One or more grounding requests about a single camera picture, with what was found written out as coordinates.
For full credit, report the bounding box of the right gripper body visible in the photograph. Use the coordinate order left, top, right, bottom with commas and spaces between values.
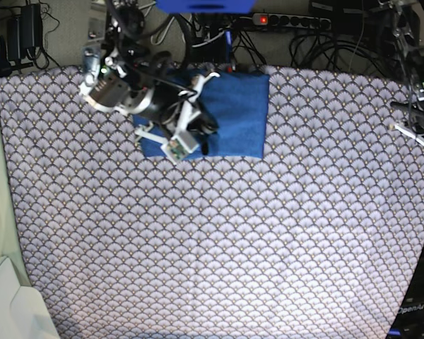
137, 88, 181, 126

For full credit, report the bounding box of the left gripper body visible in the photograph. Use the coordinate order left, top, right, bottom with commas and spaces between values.
390, 102, 424, 133

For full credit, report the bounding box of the blue T-shirt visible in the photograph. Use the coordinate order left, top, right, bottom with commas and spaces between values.
132, 69, 271, 162

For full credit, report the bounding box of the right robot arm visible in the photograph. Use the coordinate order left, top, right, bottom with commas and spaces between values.
80, 1, 220, 164

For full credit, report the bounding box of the fan-patterned table cloth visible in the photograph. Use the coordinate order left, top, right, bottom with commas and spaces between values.
0, 66, 424, 338

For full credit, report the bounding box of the black power adapter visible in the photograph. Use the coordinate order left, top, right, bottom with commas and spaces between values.
6, 4, 43, 62

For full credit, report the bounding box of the white plastic bin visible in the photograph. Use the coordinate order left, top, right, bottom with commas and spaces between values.
0, 256, 59, 338

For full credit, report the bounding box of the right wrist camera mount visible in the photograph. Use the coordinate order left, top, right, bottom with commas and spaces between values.
134, 71, 220, 165

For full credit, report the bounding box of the white looped cable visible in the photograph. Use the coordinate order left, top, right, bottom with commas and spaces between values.
150, 13, 177, 46

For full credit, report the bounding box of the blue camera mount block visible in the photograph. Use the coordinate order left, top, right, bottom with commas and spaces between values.
156, 0, 256, 13

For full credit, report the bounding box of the white power strip red switch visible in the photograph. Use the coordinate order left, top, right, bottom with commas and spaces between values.
252, 13, 332, 31

